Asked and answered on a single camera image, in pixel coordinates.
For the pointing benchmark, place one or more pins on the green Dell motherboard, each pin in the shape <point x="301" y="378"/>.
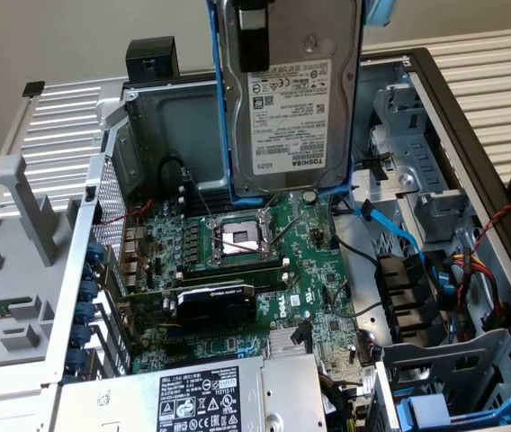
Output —
<point x="309" y="252"/>

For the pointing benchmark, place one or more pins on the silver optical drive bay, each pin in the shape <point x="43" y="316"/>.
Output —
<point x="417" y="153"/>

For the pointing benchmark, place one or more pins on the grey plastic parts rack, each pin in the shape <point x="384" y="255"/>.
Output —
<point x="17" y="252"/>

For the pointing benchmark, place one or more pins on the empty blue disk carrier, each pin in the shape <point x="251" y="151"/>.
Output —
<point x="426" y="409"/>

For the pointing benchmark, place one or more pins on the CPU socket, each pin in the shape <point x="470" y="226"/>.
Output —
<point x="237" y="235"/>

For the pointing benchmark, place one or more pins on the hard disk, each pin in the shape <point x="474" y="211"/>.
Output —
<point x="291" y="112"/>

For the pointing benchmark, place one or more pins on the black plastic bracket box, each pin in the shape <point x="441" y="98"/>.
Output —
<point x="152" y="54"/>

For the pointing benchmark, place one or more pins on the silver coin cell battery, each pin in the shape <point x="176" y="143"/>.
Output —
<point x="311" y="196"/>

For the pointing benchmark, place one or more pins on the open metal PC case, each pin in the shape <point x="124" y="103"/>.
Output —
<point x="183" y="135"/>

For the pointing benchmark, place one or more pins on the white label tag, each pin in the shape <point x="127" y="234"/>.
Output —
<point x="367" y="382"/>

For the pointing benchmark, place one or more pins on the metal socket cover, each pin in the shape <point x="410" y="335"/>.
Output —
<point x="266" y="220"/>

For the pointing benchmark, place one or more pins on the thin metal locking lever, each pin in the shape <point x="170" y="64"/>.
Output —
<point x="201" y="200"/>
<point x="242" y="246"/>

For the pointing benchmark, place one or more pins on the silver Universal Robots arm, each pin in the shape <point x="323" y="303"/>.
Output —
<point x="379" y="11"/>

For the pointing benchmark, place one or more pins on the black RAM slot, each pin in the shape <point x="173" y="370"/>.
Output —
<point x="210" y="194"/>
<point x="210" y="206"/>
<point x="264" y="284"/>

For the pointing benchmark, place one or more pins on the blue expansion card retainer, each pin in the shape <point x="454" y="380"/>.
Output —
<point x="85" y="291"/>

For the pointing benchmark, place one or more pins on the silver finned heatsink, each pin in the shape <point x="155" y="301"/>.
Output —
<point x="280" y="343"/>

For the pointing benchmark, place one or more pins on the black graphics card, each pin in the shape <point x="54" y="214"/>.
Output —
<point x="215" y="310"/>

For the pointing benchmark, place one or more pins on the silver power supply unit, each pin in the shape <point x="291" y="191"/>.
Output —
<point x="116" y="396"/>

